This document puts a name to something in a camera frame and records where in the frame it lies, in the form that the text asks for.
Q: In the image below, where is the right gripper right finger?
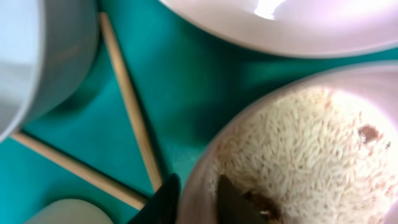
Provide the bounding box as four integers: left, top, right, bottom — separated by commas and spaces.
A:
216, 175, 267, 224

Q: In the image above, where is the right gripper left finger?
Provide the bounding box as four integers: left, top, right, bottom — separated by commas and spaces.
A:
127, 174, 181, 224

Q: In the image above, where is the white cup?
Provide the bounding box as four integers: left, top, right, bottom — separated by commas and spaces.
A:
24, 198, 113, 224

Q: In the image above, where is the white rice pile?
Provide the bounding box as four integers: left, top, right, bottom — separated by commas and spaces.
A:
208, 86, 397, 223

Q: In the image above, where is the small pink bowl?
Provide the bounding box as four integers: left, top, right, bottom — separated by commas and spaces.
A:
177, 60, 397, 223

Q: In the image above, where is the grey bowl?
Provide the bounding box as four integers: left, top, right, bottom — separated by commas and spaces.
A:
1, 0, 99, 139

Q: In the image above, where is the brown food scrap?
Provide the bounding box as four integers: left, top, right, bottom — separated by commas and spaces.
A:
244, 192, 284, 224

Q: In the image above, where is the wooden chopstick with markings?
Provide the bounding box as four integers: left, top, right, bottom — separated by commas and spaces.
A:
11, 133, 147, 210

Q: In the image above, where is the teal serving tray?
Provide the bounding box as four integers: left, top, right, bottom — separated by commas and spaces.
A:
1, 0, 397, 223

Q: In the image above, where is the large pink plate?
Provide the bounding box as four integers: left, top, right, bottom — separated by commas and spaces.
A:
160, 0, 397, 58

